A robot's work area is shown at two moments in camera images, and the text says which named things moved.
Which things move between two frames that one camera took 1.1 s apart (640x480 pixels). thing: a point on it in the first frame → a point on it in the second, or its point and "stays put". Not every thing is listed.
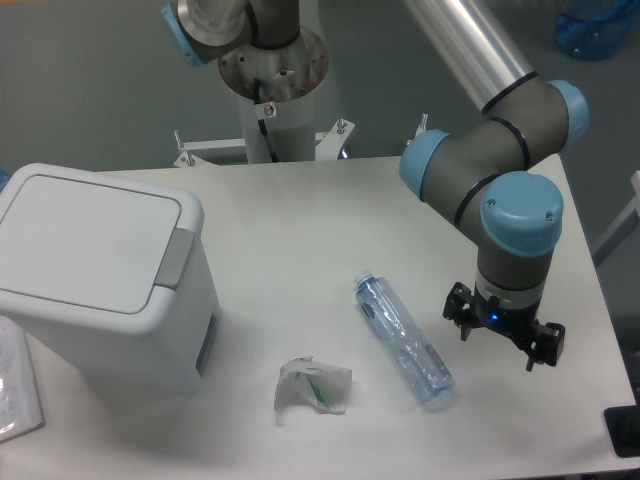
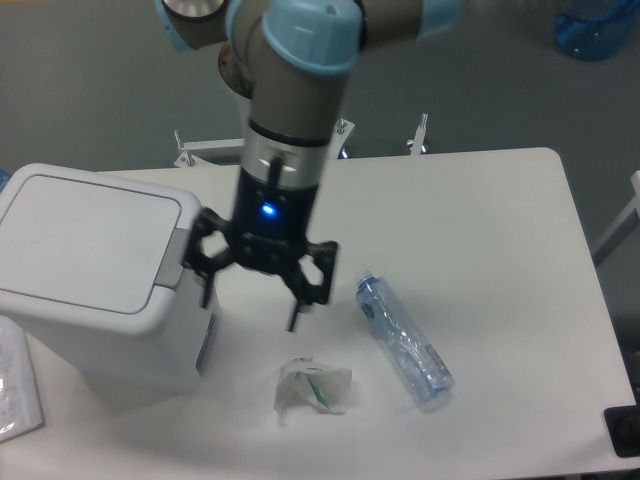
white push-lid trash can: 111,278 stays put
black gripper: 517,324 → 271,221
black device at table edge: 623,427 stays put
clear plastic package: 20,409 stays put
